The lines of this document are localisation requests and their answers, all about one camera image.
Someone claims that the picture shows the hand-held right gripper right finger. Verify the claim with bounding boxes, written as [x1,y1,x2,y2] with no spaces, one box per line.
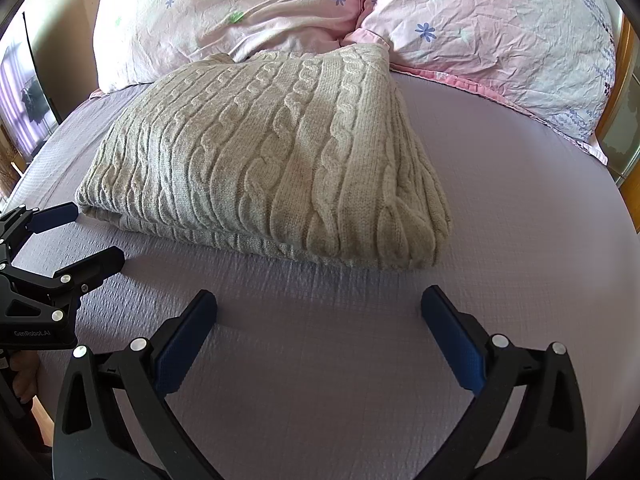
[415,285,588,480]

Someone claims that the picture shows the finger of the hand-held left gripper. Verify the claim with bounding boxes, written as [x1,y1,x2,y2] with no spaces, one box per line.
[0,246,126,322]
[0,203,80,262]

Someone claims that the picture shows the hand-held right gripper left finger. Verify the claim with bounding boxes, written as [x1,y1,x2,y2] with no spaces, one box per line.
[51,289,222,480]

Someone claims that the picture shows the beige cable-knit blanket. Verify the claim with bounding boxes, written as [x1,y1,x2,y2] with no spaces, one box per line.
[75,43,455,270]

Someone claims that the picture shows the person's left hand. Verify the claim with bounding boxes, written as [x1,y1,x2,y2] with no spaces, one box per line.
[12,349,40,405]

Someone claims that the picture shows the lilac bed sheet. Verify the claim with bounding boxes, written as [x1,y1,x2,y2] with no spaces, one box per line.
[0,67,640,480]

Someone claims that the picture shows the glossy bedside cabinet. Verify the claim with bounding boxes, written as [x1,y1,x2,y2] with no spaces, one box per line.
[600,110,640,188]

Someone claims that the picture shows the pink tree print pillow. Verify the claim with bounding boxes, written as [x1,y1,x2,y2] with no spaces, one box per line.
[91,0,372,95]

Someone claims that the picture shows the pink floral pillow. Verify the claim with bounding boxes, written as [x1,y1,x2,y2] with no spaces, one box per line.
[344,0,618,165]

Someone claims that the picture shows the wooden headboard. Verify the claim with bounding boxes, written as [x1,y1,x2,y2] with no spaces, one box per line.
[594,14,640,142]

